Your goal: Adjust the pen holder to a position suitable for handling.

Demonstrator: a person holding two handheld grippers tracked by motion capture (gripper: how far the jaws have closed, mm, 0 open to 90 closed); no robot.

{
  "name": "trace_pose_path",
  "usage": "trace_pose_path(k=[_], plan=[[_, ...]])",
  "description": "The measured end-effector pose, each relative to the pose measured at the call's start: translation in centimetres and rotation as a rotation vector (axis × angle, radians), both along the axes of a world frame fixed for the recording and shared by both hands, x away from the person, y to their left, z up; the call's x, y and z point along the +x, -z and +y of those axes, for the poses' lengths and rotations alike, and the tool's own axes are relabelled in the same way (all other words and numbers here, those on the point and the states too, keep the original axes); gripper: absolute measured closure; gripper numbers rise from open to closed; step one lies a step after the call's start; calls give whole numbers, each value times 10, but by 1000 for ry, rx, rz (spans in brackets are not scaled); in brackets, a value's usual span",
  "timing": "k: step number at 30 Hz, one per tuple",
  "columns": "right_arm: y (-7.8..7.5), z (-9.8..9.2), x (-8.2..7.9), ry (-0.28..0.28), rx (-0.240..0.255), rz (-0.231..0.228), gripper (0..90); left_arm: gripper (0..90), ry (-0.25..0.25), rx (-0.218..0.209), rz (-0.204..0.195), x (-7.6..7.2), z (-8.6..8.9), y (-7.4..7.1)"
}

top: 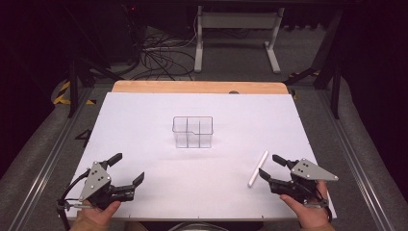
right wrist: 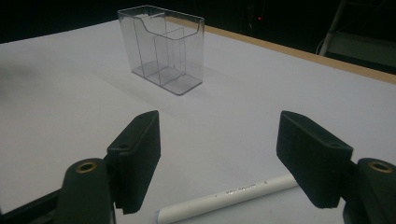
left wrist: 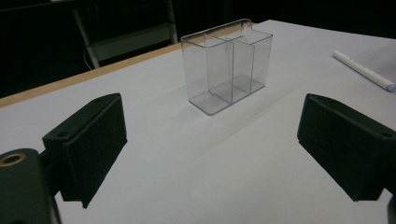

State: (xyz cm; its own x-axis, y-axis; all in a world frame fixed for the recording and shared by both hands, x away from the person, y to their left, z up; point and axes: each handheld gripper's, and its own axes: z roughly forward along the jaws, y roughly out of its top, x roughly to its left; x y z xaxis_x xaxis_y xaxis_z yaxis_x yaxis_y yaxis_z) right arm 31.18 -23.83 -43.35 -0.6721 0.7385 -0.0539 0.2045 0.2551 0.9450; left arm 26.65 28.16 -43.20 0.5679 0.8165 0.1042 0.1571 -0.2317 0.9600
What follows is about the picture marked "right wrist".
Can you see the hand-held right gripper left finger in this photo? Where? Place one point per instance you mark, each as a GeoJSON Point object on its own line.
{"type": "Point", "coordinates": [138, 161]}

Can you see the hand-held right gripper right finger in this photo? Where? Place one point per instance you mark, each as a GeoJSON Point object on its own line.
{"type": "Point", "coordinates": [311, 161]}

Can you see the white marker pen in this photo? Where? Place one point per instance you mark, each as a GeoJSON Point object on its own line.
{"type": "Point", "coordinates": [224, 199]}

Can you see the clear plastic organizer box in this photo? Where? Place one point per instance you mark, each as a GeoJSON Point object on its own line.
{"type": "Point", "coordinates": [162, 49]}

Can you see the metal stand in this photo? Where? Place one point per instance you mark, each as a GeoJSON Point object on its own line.
{"type": "Point", "coordinates": [358, 37]}

